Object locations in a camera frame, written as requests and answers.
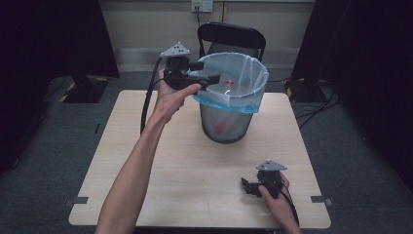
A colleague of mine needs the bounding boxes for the dark curtain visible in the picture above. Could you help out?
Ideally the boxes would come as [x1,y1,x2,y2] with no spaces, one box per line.
[0,0,121,175]
[289,0,413,193]

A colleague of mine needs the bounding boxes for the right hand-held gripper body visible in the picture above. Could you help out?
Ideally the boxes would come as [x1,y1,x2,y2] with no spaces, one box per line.
[255,159,288,199]

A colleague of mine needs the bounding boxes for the person's left hand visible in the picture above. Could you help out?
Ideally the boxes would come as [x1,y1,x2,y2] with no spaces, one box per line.
[150,69,204,127]

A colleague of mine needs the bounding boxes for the white wall socket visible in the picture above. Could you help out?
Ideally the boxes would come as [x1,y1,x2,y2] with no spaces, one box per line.
[190,0,214,14]

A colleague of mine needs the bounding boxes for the black folding chair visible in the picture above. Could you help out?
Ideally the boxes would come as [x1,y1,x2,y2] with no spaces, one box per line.
[197,21,268,62]

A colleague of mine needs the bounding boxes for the translucent blue bin liner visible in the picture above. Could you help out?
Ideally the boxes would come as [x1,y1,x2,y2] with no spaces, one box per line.
[187,52,270,115]

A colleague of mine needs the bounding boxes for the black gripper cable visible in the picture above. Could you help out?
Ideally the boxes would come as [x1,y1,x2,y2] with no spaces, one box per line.
[139,56,164,136]
[275,179,301,228]

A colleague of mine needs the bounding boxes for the black mesh trash bin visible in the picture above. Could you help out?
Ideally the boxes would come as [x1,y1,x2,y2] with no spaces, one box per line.
[198,101,255,144]

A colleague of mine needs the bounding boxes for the black stand base striped tape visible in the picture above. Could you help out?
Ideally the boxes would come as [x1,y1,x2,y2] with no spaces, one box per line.
[58,73,110,104]
[282,77,322,104]

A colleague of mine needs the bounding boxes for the person's right hand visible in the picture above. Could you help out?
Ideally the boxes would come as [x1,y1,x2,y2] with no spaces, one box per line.
[258,172,296,227]

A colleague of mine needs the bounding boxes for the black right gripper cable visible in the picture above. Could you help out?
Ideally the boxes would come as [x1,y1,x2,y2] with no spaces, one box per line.
[275,179,301,228]

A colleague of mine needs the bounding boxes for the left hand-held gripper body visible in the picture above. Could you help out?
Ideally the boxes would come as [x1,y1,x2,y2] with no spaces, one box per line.
[159,41,203,92]

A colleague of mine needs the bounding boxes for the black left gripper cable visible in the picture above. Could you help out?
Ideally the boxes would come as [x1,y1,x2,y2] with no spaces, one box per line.
[139,56,164,136]

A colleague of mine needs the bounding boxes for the clear plastic bottle red label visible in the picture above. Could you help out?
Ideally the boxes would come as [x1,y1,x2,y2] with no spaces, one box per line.
[212,77,238,137]

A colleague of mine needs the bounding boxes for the black floor cables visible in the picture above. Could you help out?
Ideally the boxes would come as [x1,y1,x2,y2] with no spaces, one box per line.
[292,81,343,131]

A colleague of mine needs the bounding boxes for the grey tape strip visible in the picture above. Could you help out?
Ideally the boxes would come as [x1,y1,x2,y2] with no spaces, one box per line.
[63,196,90,209]
[310,195,334,207]

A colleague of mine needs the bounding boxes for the black wall socket cable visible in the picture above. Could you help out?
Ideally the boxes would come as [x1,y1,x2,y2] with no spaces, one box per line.
[194,5,205,29]

